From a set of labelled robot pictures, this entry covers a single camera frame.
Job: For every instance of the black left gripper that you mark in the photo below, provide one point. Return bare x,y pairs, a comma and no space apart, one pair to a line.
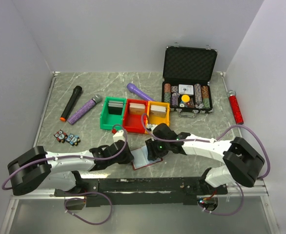
128,158

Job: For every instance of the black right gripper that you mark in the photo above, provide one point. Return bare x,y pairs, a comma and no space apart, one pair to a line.
151,147

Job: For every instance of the red leather card holder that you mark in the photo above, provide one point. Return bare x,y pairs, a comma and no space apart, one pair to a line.
141,158

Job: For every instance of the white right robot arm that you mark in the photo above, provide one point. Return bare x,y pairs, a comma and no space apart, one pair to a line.
242,164

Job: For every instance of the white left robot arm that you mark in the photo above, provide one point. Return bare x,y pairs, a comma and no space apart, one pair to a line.
38,168

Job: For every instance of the yellow plastic card bin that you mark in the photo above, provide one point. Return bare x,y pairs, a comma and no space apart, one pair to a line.
157,112

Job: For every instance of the green plastic card bin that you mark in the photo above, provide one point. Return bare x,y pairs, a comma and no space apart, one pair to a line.
112,113

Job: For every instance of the blue owl card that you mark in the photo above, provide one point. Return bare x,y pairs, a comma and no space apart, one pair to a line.
73,140

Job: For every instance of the white playing card deck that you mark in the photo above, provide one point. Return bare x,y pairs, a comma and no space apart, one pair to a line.
185,89

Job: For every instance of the red owl card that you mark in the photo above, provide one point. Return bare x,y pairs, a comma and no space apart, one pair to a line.
61,136

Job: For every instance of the yellow poker dealer chip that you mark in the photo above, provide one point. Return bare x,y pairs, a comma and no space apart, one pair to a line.
185,98

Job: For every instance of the purple glitter toy microphone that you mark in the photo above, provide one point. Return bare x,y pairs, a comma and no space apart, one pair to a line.
84,109

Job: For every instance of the purple plastic toy microphone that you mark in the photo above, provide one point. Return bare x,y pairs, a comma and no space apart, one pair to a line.
134,89

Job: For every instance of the black toy microphone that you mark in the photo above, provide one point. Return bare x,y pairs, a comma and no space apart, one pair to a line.
77,91

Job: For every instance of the black poker chip case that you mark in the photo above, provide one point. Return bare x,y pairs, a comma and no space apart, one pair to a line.
191,66

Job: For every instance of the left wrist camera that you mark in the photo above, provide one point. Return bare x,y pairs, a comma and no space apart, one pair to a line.
118,135

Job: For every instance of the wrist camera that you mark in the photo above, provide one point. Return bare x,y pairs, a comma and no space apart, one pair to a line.
150,128
118,135

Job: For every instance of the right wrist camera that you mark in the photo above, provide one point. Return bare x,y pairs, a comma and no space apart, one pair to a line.
150,128

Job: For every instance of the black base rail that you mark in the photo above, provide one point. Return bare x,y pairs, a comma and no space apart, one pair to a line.
163,190

